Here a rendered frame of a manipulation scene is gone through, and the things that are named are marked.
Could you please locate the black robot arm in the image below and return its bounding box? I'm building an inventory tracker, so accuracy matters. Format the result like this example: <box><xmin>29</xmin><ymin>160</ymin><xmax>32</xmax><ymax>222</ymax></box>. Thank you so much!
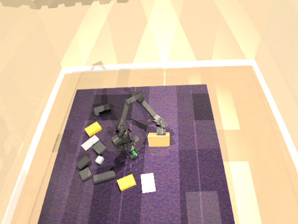
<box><xmin>111</xmin><ymin>91</ymin><xmax>167</xmax><ymax>152</ymax></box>

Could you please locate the white cube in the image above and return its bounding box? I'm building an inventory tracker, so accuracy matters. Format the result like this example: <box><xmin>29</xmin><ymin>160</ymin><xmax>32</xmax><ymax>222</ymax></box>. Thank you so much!
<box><xmin>95</xmin><ymin>156</ymin><xmax>104</xmax><ymax>164</ymax></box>

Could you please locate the white flat bar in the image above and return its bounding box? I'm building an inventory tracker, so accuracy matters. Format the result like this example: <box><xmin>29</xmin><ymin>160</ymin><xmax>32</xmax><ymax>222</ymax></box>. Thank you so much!
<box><xmin>81</xmin><ymin>136</ymin><xmax>99</xmax><ymax>151</ymax></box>

